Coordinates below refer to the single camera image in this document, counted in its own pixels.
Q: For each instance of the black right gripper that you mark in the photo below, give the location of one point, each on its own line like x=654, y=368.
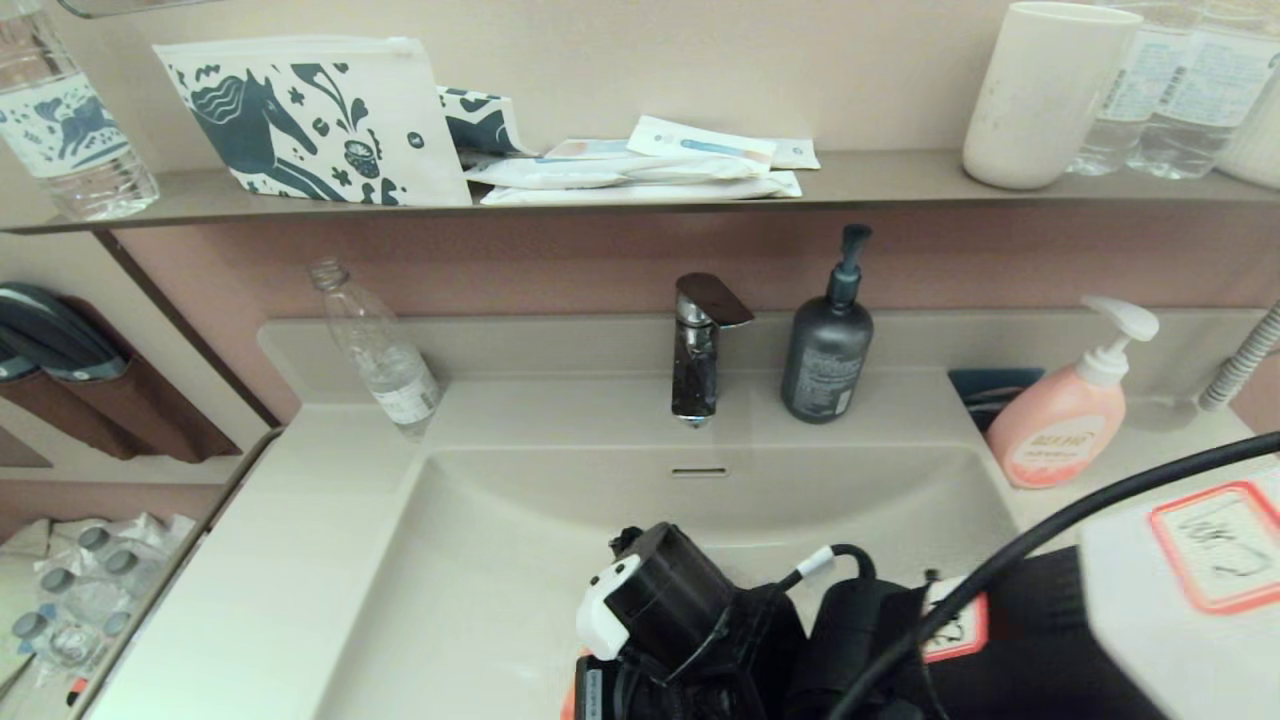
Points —
x=605, y=695

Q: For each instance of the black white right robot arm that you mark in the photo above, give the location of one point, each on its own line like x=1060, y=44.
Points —
x=870, y=640

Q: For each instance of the white wash basin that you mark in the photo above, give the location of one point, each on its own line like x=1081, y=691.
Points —
x=450, y=560

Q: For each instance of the dark grey pump bottle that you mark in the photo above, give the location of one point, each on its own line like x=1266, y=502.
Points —
x=825, y=360

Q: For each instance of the empty clear plastic bottle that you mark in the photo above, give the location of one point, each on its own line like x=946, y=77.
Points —
x=385, y=360

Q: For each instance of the dark blue soap dish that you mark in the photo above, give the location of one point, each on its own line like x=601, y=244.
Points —
x=985, y=385

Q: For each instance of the clear water bottle grey cap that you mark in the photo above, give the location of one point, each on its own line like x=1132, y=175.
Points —
x=124, y=565
x=118, y=624
x=60, y=582
x=32, y=627
x=95, y=540

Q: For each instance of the pink pump soap bottle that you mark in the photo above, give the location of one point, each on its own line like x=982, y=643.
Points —
x=1055, y=430

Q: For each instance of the white sachet peach print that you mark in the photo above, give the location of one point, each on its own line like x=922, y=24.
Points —
x=590, y=150

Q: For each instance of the white sachet blue stripe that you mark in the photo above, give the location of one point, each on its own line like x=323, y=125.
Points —
x=700, y=140

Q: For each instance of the small white sachet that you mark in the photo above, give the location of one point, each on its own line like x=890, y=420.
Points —
x=797, y=154

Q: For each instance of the small blue print pouch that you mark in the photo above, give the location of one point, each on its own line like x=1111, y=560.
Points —
x=480, y=125

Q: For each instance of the white pouch blue horse print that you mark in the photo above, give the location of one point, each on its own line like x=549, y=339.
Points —
x=300, y=120

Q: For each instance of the dark grey hair dryer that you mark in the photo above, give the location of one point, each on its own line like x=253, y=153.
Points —
x=50, y=335

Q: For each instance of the tall white cup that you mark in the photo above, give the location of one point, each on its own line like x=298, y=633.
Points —
x=1040, y=100

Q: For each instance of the clear water bottle white label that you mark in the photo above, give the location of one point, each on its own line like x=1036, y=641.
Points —
x=1195, y=110
x=1110, y=120

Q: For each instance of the clear bottle blue deer label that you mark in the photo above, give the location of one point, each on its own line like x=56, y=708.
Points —
x=70, y=130

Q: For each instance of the white ribbed container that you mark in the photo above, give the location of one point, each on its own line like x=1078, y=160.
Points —
x=1258, y=140

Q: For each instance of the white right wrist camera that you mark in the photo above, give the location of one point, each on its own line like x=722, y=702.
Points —
x=598, y=610

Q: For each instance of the beige towel rail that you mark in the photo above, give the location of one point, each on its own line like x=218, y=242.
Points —
x=150, y=612

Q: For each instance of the brown wall holder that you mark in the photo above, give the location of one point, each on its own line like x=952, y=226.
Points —
x=150, y=420

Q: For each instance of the grey wall shelf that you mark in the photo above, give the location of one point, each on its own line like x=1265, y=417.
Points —
x=900, y=185

